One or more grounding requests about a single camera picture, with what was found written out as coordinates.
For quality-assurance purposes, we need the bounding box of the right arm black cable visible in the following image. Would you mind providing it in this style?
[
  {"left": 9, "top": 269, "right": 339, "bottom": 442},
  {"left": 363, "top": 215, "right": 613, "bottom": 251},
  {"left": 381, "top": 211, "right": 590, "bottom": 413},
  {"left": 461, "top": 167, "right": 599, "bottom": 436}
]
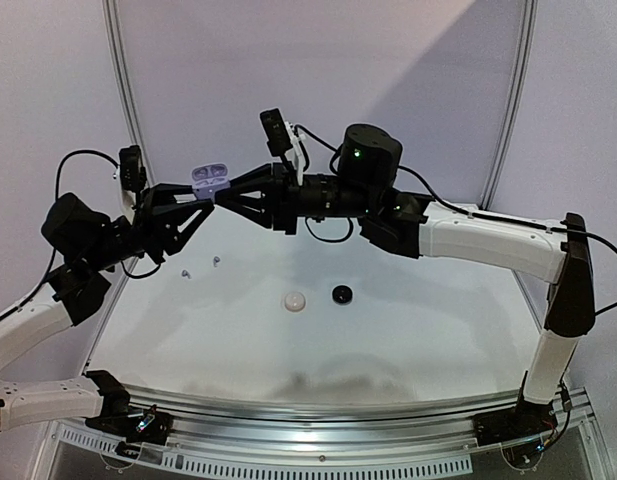
[{"left": 292, "top": 123, "right": 617, "bottom": 316}]

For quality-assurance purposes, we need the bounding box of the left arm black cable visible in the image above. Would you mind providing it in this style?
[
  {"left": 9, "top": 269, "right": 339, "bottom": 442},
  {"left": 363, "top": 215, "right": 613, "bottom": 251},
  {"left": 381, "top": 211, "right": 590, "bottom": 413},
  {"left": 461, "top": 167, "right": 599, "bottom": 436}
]
[{"left": 12, "top": 148, "right": 162, "bottom": 311}]

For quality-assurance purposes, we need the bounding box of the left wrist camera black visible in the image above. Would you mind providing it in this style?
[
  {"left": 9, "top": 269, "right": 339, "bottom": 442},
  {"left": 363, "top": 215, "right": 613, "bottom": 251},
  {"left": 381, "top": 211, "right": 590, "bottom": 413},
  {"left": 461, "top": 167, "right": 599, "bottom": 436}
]
[{"left": 119, "top": 145, "right": 147, "bottom": 193}]

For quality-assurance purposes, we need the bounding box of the pink earbud charging case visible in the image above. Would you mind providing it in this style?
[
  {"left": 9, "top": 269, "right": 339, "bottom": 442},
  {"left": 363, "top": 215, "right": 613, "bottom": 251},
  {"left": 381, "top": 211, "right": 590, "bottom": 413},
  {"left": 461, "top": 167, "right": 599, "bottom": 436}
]
[{"left": 282, "top": 291, "right": 307, "bottom": 313}]

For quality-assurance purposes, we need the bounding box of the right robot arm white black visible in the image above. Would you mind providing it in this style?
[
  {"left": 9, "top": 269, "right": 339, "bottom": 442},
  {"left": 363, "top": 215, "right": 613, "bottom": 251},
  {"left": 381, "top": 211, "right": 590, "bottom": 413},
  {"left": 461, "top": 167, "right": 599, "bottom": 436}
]
[{"left": 215, "top": 123, "right": 595, "bottom": 436}]

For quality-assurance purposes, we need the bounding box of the aluminium frame post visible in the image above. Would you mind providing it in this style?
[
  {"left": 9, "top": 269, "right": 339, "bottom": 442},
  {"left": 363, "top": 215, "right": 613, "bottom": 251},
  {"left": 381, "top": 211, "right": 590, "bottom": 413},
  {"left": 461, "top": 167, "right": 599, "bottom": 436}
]
[
  {"left": 479, "top": 0, "right": 538, "bottom": 209},
  {"left": 101, "top": 0, "right": 147, "bottom": 151}
]

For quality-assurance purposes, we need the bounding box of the aluminium front rail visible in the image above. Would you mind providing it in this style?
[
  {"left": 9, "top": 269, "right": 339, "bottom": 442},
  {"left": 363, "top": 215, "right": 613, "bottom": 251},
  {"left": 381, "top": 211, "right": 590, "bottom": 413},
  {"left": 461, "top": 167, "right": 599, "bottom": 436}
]
[{"left": 46, "top": 384, "right": 597, "bottom": 476}]

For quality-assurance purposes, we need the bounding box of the purple earbud charging case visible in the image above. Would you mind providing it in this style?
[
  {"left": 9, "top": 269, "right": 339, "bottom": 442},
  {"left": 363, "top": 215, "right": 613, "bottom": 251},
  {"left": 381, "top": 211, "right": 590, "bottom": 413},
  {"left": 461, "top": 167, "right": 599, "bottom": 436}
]
[{"left": 191, "top": 163, "right": 230, "bottom": 201}]

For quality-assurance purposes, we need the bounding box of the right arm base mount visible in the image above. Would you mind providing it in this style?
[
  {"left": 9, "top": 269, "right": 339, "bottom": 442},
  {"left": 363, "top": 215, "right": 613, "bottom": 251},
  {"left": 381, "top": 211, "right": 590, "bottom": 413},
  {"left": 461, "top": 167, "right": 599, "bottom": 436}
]
[{"left": 472, "top": 400, "right": 557, "bottom": 446}]

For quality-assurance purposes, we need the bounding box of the left aluminium frame post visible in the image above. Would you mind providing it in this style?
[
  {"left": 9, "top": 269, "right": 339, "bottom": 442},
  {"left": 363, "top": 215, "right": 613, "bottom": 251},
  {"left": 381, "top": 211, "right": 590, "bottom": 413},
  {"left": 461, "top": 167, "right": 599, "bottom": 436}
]
[{"left": 101, "top": 0, "right": 147, "bottom": 151}]

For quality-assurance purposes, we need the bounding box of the right aluminium frame post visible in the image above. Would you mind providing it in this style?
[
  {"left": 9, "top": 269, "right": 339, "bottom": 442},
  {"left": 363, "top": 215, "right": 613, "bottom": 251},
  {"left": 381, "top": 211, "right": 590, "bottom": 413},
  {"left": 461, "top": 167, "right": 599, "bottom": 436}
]
[{"left": 479, "top": 0, "right": 538, "bottom": 209}]

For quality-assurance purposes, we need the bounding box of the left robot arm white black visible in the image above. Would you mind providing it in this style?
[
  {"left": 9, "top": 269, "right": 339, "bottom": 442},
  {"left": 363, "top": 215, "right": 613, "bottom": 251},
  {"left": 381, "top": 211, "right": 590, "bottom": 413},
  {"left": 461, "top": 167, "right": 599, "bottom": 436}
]
[{"left": 0, "top": 184, "right": 214, "bottom": 434}]

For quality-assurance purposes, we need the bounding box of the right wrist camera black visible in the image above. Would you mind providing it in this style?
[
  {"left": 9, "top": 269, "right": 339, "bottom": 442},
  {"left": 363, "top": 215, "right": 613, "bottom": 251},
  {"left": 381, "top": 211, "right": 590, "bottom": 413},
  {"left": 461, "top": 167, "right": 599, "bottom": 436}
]
[{"left": 259, "top": 108, "right": 292, "bottom": 158}]

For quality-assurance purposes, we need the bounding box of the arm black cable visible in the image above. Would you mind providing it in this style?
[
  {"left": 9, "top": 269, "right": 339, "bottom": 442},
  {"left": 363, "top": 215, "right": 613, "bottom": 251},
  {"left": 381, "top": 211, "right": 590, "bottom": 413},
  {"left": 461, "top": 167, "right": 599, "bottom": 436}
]
[
  {"left": 12, "top": 148, "right": 162, "bottom": 311},
  {"left": 292, "top": 123, "right": 617, "bottom": 316}
]

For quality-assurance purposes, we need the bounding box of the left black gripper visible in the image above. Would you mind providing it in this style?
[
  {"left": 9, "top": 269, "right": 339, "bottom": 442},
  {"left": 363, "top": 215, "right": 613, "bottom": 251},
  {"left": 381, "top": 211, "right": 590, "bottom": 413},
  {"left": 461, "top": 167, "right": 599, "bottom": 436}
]
[{"left": 82, "top": 181, "right": 213, "bottom": 270}]

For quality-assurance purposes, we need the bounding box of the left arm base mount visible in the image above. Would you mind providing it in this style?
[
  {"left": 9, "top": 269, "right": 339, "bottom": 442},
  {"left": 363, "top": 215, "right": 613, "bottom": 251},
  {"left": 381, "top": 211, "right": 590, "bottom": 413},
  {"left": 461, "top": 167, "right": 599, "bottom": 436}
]
[{"left": 85, "top": 400, "right": 173, "bottom": 459}]

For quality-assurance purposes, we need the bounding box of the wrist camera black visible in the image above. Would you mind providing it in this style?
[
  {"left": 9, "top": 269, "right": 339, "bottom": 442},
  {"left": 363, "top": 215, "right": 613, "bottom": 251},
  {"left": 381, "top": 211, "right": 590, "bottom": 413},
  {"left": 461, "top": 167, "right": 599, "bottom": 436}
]
[
  {"left": 259, "top": 108, "right": 292, "bottom": 158},
  {"left": 119, "top": 145, "right": 147, "bottom": 193}
]

